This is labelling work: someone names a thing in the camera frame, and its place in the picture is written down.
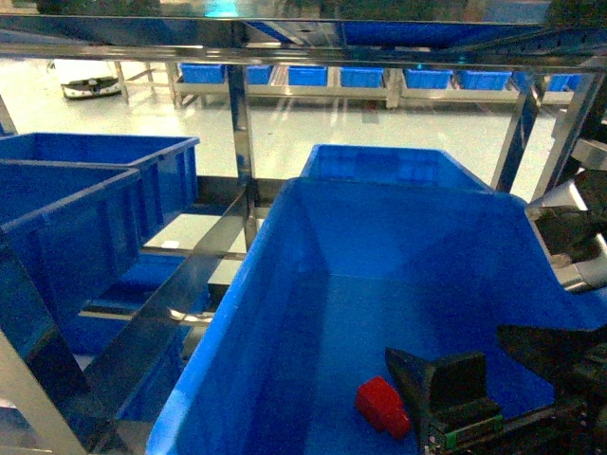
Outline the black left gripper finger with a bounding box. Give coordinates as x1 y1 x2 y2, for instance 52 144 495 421
385 348 488 454

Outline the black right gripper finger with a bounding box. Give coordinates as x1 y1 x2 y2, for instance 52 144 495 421
497 325 606 393

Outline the upper left blue crate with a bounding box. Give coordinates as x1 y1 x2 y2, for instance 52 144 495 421
1 162 142 326

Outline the stainless steel shelf rack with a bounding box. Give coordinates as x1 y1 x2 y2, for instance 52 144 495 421
1 1 606 454

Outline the large blue crate on shelf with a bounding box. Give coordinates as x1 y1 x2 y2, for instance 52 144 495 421
146 178 606 454

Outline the red block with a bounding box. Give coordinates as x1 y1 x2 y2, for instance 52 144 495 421
355 376 412 440

